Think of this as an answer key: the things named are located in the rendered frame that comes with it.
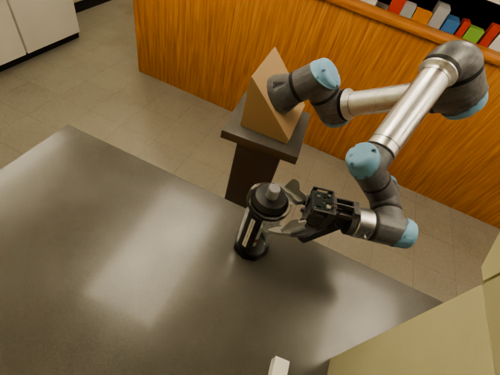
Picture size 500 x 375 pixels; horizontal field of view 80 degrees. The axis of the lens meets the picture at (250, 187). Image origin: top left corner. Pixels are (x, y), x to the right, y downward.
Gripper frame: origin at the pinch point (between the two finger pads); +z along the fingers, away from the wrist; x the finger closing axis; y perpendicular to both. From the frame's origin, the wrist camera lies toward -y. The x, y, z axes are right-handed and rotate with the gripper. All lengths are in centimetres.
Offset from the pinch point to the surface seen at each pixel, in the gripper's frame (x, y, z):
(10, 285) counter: 24, -20, 54
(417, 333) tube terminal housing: 28.3, 14.6, -22.1
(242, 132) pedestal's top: -49, -20, 11
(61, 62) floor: -198, -115, 189
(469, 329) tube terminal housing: 30.3, 24.7, -21.6
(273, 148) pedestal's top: -44.2, -20.0, -2.3
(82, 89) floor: -166, -115, 154
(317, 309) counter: 14.4, -19.8, -19.8
